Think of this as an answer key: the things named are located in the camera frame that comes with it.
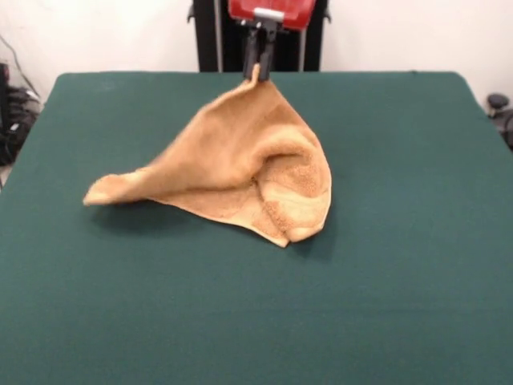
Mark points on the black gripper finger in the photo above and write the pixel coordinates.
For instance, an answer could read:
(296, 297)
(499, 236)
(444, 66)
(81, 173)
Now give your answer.
(251, 48)
(267, 48)

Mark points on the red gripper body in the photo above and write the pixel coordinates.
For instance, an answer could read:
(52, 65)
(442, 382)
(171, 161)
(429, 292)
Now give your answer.
(292, 10)

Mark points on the tan terry towel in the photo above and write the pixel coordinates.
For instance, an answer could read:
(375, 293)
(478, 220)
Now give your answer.
(240, 152)

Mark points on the black rounded chair part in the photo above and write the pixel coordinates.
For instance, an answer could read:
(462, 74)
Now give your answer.
(499, 102)

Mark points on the black equipment pile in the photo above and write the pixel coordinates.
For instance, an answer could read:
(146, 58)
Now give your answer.
(14, 120)

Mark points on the dark green tablecloth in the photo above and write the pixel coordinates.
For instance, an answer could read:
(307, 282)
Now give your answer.
(120, 301)

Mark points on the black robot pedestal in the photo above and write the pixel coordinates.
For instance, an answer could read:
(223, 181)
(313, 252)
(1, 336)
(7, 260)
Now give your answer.
(208, 40)

